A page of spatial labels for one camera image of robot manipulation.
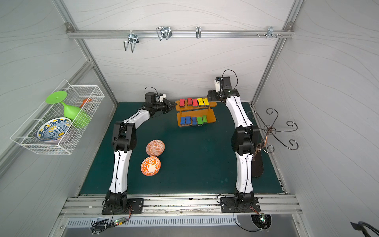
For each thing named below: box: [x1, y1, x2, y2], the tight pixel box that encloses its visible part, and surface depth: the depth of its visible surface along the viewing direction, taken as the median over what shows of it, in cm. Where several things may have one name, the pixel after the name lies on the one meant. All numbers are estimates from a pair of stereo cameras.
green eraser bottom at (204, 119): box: [202, 115, 208, 123], surface depth 110 cm
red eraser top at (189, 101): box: [187, 97, 193, 106], surface depth 103 cm
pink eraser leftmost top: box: [179, 98, 186, 109], surface depth 103 cm
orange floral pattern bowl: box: [140, 156, 162, 177], surface depth 87 cm
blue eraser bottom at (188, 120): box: [186, 116, 191, 125], surface depth 109 cm
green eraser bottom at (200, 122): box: [196, 116, 203, 127], surface depth 109 cm
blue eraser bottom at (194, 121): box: [191, 116, 197, 126], surface depth 109 cm
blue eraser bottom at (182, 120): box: [180, 116, 186, 125], surface depth 108 cm
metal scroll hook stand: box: [253, 108, 299, 178], surface depth 68 cm
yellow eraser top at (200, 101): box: [196, 97, 205, 106], surface depth 103 cm
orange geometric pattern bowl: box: [145, 139, 166, 157], surface depth 95 cm
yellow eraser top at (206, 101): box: [202, 97, 210, 107], surface depth 103 cm
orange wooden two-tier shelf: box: [175, 99, 218, 127], surface depth 109 cm
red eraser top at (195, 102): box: [191, 98, 199, 107], surface depth 103 cm
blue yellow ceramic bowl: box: [36, 117, 73, 143], surface depth 63 cm
